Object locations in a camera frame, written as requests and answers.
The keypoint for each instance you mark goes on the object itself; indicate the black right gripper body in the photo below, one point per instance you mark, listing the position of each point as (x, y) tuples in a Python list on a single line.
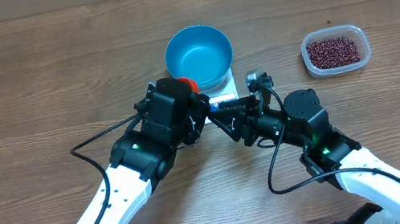
[(247, 120)]

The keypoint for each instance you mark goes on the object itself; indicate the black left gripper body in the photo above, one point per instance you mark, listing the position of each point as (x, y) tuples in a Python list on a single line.
[(197, 113)]

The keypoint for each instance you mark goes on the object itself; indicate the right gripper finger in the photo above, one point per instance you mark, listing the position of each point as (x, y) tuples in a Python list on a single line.
[(244, 102), (238, 123)]

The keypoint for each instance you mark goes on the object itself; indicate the red scoop with blue handle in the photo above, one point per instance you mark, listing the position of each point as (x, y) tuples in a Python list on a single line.
[(198, 96)]

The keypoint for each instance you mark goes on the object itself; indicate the red adzuki beans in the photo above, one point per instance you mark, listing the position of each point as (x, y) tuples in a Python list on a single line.
[(329, 53)]

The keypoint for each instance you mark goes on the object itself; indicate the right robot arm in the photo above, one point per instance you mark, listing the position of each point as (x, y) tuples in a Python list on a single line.
[(328, 154)]

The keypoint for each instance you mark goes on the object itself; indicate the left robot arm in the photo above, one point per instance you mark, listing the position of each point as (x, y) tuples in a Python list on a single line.
[(136, 166)]

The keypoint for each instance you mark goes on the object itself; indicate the white digital kitchen scale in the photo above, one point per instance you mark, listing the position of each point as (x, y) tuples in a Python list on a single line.
[(219, 85)]

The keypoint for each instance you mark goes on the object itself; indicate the teal plastic bowl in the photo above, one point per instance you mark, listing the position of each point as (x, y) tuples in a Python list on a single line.
[(201, 53)]

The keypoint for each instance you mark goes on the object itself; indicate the clear plastic container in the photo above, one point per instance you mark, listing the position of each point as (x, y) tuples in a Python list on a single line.
[(351, 32)]

